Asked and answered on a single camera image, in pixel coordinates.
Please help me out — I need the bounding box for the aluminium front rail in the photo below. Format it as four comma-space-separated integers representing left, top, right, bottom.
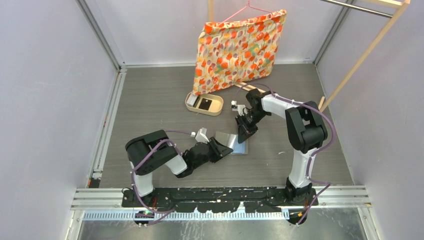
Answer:
71, 185, 372, 222

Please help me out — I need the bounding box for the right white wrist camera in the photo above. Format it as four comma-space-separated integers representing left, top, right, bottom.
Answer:
230, 100, 247, 116

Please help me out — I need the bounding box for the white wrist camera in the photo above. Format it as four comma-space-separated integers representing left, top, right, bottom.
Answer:
230, 100, 247, 116
190, 127, 209, 144

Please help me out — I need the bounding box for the pink wire hanger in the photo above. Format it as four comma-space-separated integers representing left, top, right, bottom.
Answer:
221, 0, 272, 23

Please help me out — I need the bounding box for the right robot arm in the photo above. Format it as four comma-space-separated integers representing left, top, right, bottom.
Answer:
231, 89, 328, 205

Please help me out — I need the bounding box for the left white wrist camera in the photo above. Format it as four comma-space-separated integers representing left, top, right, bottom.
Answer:
190, 127, 209, 144

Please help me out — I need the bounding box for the floral fabric bag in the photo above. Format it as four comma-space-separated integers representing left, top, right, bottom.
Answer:
192, 9, 287, 95

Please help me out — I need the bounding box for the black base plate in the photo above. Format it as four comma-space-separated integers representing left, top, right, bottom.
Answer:
121, 186, 318, 214

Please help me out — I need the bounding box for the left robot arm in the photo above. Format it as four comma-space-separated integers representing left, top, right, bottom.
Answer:
125, 128, 233, 207

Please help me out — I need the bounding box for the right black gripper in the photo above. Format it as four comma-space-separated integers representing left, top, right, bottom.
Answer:
235, 109, 269, 144

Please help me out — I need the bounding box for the black VIP card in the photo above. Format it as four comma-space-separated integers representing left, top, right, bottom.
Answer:
197, 98, 213, 111

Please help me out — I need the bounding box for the wooden rack frame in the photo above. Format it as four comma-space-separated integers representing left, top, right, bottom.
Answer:
207, 0, 412, 114

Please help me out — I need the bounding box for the beige oval tray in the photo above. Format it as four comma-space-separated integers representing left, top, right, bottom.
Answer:
184, 92, 224, 117

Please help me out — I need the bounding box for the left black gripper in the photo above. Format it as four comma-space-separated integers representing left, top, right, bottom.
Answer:
193, 136, 233, 170

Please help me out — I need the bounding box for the stack of cards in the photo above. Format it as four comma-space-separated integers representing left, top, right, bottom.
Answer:
185, 93, 200, 108

